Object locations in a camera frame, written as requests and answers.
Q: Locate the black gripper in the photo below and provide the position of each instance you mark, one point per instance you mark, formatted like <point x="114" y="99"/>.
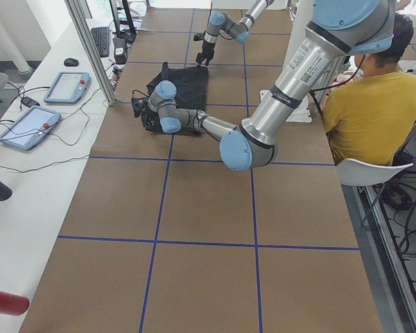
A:
<point x="148" y="116"/>
<point x="206" y="49"/>

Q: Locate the black graphic t-shirt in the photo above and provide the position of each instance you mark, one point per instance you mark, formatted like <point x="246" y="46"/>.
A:
<point x="191" y="85"/>

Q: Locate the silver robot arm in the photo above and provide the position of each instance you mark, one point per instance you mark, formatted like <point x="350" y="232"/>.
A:
<point x="221" y="21"/>
<point x="335" y="29"/>

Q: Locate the monitor stand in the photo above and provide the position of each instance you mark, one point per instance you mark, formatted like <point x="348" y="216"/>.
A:
<point x="124" y="28"/>

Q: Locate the black power adapter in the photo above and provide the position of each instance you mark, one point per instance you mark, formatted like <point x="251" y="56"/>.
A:
<point x="120" y="50"/>

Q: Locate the far teach pendant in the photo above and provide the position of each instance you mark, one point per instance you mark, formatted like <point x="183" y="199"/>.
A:
<point x="68" y="87"/>

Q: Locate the teach pendant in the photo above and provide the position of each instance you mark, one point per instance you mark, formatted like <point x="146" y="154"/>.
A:
<point x="31" y="128"/>
<point x="68" y="87"/>

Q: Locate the black keyboard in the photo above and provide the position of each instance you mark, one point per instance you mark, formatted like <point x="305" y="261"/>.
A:
<point x="100" y="36"/>

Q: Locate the black computer mouse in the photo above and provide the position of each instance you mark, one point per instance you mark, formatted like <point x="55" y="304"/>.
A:
<point x="71" y="62"/>

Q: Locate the near teach pendant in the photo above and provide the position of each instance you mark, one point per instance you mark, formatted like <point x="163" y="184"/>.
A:
<point x="31" y="128"/>

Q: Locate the person in yellow shirt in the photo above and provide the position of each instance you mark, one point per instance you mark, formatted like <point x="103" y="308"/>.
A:
<point x="369" y="119"/>

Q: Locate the white chair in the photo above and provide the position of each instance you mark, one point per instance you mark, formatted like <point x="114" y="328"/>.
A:
<point x="353" y="172"/>

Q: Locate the red cylinder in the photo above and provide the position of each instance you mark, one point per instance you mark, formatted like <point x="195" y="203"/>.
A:
<point x="12" y="304"/>

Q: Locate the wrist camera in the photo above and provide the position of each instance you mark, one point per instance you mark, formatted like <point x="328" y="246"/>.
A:
<point x="136" y="105"/>
<point x="198" y="37"/>

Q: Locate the aluminium frame post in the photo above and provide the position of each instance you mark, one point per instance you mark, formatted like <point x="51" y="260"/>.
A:
<point x="77" y="15"/>

